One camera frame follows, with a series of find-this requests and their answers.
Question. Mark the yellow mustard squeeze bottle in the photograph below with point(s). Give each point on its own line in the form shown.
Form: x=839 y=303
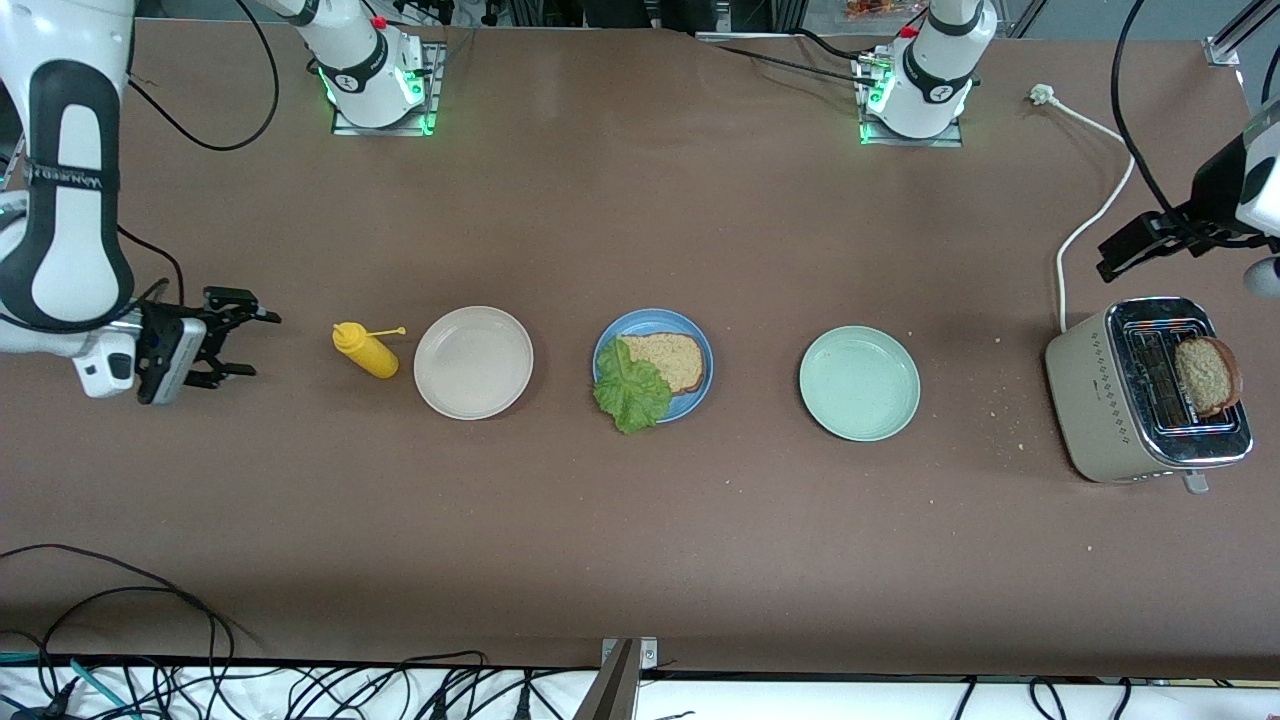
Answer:
x=365 y=352

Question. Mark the green lettuce leaf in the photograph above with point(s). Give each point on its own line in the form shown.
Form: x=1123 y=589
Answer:
x=630 y=390

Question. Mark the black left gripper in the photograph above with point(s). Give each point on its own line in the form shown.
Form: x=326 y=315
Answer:
x=1213 y=192

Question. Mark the aluminium frame profile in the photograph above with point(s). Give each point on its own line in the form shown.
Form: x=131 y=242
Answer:
x=1222 y=50

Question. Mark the metal table edge bracket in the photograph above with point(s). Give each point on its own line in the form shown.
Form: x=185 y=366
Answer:
x=612 y=690

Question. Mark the beige chrome toaster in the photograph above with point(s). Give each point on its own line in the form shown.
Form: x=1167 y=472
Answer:
x=1100 y=400

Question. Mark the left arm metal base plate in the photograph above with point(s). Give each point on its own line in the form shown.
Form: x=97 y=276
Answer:
x=940 y=142

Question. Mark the blue plate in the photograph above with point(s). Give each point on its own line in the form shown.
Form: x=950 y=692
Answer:
x=688 y=403

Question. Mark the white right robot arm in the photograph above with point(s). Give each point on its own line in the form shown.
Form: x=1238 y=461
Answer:
x=70 y=200

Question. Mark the brown bread slice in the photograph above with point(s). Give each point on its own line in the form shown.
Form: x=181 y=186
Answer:
x=1205 y=375
x=680 y=358

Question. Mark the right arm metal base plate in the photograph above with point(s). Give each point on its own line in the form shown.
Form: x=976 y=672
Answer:
x=436 y=90

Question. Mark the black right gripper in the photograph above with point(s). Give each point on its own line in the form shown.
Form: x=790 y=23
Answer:
x=207 y=341

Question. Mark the mint green plate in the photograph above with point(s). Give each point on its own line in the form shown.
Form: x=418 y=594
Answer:
x=860 y=383

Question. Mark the beige plate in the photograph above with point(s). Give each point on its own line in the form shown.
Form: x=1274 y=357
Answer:
x=473 y=362

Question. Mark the orange snack packet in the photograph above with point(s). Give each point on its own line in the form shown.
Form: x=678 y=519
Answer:
x=875 y=8

